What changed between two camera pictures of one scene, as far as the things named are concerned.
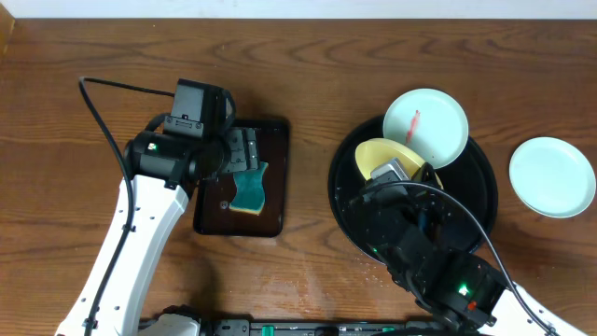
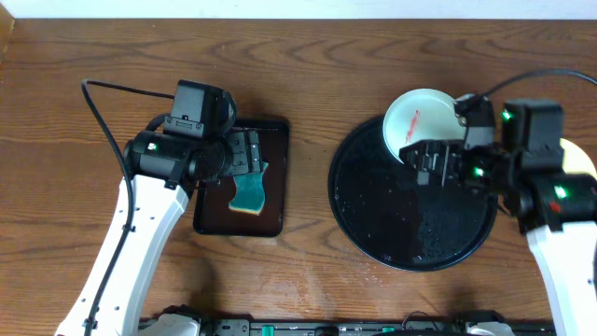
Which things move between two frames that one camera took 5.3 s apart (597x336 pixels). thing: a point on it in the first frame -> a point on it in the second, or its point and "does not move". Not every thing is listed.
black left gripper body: (243, 152) does not move
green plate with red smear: (429, 123) does not move
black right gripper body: (424, 225) -> (478, 169)
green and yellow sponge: (249, 195) does not move
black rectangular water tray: (213, 215) does not move
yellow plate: (373, 152) -> (576, 159)
